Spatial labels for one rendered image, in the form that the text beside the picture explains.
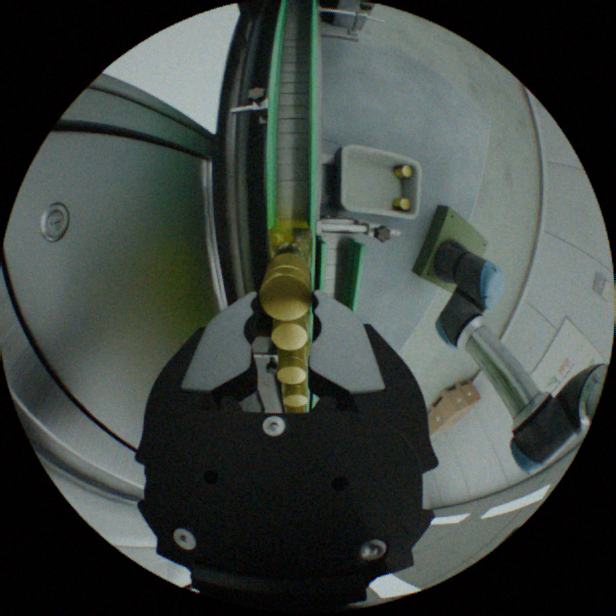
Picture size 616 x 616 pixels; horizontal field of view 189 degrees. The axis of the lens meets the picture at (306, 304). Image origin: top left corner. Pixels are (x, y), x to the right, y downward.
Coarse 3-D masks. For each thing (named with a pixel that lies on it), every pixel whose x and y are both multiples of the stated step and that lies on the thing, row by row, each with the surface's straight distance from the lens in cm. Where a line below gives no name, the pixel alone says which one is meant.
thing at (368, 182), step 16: (352, 160) 56; (368, 160) 58; (384, 160) 57; (400, 160) 56; (352, 176) 56; (368, 176) 57; (384, 176) 59; (416, 176) 57; (352, 192) 55; (368, 192) 57; (384, 192) 59; (400, 192) 61; (416, 192) 56; (352, 208) 47; (368, 208) 49; (384, 208) 58; (416, 208) 56
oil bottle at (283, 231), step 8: (280, 224) 27; (288, 224) 27; (296, 224) 27; (304, 224) 27; (272, 232) 22; (280, 232) 22; (288, 232) 22; (296, 232) 22; (304, 232) 22; (312, 232) 23; (272, 240) 21; (280, 240) 21; (288, 240) 21; (296, 240) 21; (304, 240) 21; (312, 240) 22; (272, 248) 21; (304, 248) 21; (312, 248) 23; (272, 256) 22; (304, 256) 21; (312, 256) 23; (312, 264) 24
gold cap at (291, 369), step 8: (280, 352) 23; (288, 352) 22; (296, 352) 22; (304, 352) 24; (280, 360) 22; (288, 360) 21; (296, 360) 21; (304, 360) 23; (280, 368) 21; (288, 368) 21; (296, 368) 21; (304, 368) 22; (280, 376) 22; (288, 376) 22; (296, 376) 22; (304, 376) 22
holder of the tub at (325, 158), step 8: (336, 152) 56; (328, 160) 56; (336, 160) 56; (336, 168) 55; (336, 176) 54; (336, 184) 54; (336, 192) 53; (320, 200) 54; (328, 200) 55; (336, 200) 53; (336, 208) 52; (344, 208) 48
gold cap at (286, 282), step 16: (288, 256) 14; (272, 272) 12; (288, 272) 11; (304, 272) 13; (272, 288) 11; (288, 288) 11; (304, 288) 11; (272, 304) 12; (288, 304) 12; (304, 304) 12
